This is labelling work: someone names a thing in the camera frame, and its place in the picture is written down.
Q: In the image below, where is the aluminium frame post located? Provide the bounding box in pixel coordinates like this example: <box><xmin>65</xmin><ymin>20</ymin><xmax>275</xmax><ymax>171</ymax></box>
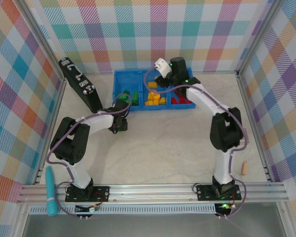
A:
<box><xmin>19</xmin><ymin>0</ymin><xmax>66</xmax><ymax>83</ymax></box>
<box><xmin>236</xmin><ymin>0</ymin><xmax>286</xmax><ymax>75</ymax></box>

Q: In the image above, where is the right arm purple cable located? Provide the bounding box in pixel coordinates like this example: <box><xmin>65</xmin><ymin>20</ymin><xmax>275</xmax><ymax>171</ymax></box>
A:
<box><xmin>143</xmin><ymin>66</ymin><xmax>250</xmax><ymax>220</ymax></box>

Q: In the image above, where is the black briefcase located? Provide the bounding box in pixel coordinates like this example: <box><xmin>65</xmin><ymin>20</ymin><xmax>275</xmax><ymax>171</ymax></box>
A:
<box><xmin>58</xmin><ymin>57</ymin><xmax>104</xmax><ymax>114</ymax></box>

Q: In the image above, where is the right black mount plate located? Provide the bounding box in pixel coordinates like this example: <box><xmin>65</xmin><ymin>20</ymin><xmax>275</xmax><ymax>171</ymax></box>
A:
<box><xmin>196</xmin><ymin>184</ymin><xmax>242</xmax><ymax>201</ymax></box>

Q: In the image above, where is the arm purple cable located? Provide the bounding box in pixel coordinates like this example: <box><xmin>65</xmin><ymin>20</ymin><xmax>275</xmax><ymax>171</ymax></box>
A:
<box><xmin>46</xmin><ymin>94</ymin><xmax>133</xmax><ymax>219</ymax></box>
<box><xmin>143</xmin><ymin>66</ymin><xmax>250</xmax><ymax>220</ymax></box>

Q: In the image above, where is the white slotted cable duct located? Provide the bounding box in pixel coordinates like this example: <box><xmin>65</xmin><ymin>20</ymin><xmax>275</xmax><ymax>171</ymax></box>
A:
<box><xmin>29</xmin><ymin>204</ymin><xmax>217</xmax><ymax>215</ymax></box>

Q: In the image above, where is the blue three-compartment bin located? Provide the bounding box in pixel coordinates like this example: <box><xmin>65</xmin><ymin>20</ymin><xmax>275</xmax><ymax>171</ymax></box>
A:
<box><xmin>112</xmin><ymin>68</ymin><xmax>196</xmax><ymax>113</ymax></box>

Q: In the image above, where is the small controller board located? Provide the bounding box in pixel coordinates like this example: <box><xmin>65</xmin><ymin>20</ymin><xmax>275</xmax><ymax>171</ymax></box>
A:
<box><xmin>75</xmin><ymin>203</ymin><xmax>99</xmax><ymax>213</ymax></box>
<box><xmin>215</xmin><ymin>202</ymin><xmax>231</xmax><ymax>215</ymax></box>

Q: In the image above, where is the aluminium side rail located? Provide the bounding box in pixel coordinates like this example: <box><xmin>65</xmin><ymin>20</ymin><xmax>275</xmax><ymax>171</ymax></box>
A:
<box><xmin>34</xmin><ymin>79</ymin><xmax>68</xmax><ymax>185</ymax></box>
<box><xmin>236</xmin><ymin>73</ymin><xmax>273</xmax><ymax>182</ymax></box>

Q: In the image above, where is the teal cylinder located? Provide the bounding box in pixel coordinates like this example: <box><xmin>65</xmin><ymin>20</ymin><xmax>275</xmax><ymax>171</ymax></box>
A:
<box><xmin>44</xmin><ymin>165</ymin><xmax>60</xmax><ymax>217</ymax></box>

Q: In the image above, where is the black mount plate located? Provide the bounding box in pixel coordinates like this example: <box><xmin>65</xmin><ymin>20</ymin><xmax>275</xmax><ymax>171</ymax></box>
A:
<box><xmin>65</xmin><ymin>185</ymin><xmax>111</xmax><ymax>202</ymax></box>
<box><xmin>196</xmin><ymin>184</ymin><xmax>242</xmax><ymax>201</ymax></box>

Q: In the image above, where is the left black mount plate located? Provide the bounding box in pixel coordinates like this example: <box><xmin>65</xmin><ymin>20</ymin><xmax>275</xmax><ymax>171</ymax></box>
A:
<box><xmin>65</xmin><ymin>185</ymin><xmax>111</xmax><ymax>202</ymax></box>

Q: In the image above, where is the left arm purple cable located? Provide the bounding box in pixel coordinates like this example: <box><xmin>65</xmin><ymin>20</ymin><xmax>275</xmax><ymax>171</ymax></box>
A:
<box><xmin>46</xmin><ymin>94</ymin><xmax>133</xmax><ymax>219</ymax></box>

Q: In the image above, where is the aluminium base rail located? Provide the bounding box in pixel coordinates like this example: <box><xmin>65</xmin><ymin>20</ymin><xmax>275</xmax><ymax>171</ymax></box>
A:
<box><xmin>17</xmin><ymin>182</ymin><xmax>287</xmax><ymax>204</ymax></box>

